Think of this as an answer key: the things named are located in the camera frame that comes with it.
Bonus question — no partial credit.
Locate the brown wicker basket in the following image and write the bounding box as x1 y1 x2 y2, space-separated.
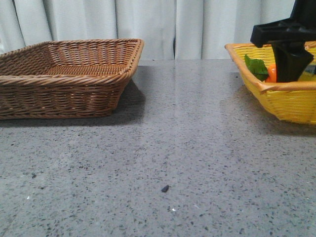
0 39 144 119

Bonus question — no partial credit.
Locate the yellow wicker basket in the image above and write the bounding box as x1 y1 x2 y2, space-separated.
225 43 316 124

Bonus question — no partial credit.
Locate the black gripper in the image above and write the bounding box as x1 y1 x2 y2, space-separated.
250 0 316 82

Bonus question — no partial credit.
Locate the white curtain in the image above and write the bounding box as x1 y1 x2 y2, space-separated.
0 0 294 60

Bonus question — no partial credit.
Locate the orange toy carrot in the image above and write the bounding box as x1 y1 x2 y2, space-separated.
244 54 277 83

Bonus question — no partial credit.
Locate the small black debris chip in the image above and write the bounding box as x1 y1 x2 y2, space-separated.
161 185 169 193

